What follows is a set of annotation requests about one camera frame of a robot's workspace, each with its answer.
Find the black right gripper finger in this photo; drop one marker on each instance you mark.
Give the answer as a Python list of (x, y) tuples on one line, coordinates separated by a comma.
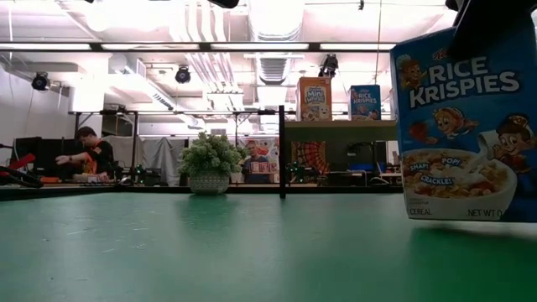
[(482, 31)]

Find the blue Rice Krispies cereal box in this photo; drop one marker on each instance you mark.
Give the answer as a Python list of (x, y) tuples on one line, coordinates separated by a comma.
[(364, 102), (461, 147)]

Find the orange Mini-Wheats cereal box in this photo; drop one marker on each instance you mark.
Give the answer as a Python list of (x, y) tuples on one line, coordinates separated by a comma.
[(314, 98)]

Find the black background robot arm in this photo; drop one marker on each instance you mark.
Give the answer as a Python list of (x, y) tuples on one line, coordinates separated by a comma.
[(19, 179)]

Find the black ceiling spotlight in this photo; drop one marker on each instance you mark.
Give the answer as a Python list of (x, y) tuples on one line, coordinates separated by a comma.
[(40, 81), (182, 74), (330, 65)]

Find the colourful printed banner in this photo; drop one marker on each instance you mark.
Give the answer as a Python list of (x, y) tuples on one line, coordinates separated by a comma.
[(272, 147)]

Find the green potted plant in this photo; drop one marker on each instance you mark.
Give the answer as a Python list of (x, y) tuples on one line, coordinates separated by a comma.
[(210, 159)]

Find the person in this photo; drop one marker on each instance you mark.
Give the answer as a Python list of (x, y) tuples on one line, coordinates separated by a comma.
[(98, 155), (253, 163)]

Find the grey cover cloth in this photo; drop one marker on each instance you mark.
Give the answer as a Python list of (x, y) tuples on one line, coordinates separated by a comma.
[(159, 157)]

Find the red orange patterned cloth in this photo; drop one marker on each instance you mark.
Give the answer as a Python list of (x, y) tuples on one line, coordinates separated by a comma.
[(310, 157)]

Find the black monitor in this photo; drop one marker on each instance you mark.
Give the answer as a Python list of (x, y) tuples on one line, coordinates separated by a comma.
[(38, 151)]

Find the green table mat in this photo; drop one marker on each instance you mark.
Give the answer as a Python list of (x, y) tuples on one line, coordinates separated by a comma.
[(210, 260)]

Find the black shelf post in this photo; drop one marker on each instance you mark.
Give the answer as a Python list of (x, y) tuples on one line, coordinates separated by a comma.
[(282, 168)]

